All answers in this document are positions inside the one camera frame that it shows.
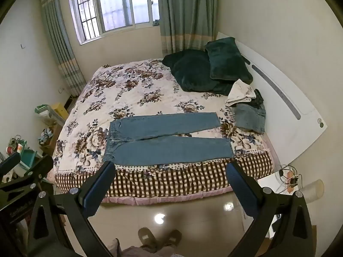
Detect folded blue jeans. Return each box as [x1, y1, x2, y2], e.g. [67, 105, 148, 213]
[232, 102, 267, 134]

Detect teal plastic bin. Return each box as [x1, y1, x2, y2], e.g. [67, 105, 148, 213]
[20, 148, 41, 168]

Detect blue denim pants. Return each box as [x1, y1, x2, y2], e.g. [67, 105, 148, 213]
[102, 112, 234, 166]

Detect clear plastic cup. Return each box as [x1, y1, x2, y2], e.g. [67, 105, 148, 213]
[301, 179, 325, 202]

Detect black cable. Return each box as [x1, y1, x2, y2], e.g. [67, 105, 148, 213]
[277, 164, 303, 193]

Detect pink bed sheet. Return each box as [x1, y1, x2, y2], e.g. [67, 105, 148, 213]
[100, 191, 235, 206]

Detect barred window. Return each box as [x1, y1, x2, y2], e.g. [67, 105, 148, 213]
[67, 0, 161, 45]

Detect dark green blanket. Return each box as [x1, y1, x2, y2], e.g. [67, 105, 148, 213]
[162, 49, 234, 96]

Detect yellow box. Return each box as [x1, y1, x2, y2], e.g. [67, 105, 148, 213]
[51, 102, 69, 121]

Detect floral bed blanket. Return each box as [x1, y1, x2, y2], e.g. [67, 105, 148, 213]
[52, 58, 275, 197]

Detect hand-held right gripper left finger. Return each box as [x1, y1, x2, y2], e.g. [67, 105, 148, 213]
[27, 161, 117, 257]

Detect orange power strip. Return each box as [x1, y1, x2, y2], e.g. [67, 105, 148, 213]
[285, 170, 298, 192]

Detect white nightstand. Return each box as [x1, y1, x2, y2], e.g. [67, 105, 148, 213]
[256, 170, 292, 194]

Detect dark folded garment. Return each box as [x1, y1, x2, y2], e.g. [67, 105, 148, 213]
[250, 88, 265, 106]

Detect white headboard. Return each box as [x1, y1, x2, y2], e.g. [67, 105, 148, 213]
[216, 31, 329, 167]

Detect dark green pillow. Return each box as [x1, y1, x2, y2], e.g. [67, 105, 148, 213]
[205, 37, 254, 85]

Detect blue white flower ornament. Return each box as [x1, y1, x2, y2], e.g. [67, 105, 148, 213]
[38, 128, 55, 145]

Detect green striped curtain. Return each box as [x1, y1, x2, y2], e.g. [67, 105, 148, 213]
[39, 0, 88, 97]
[156, 0, 222, 55]

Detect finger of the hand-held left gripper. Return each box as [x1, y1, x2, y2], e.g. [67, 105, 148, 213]
[0, 152, 21, 176]
[0, 154, 54, 194]

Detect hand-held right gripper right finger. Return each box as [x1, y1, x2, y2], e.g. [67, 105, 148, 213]
[226, 162, 316, 257]

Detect white crumpled cloth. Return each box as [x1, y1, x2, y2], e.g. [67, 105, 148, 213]
[226, 79, 257, 106]

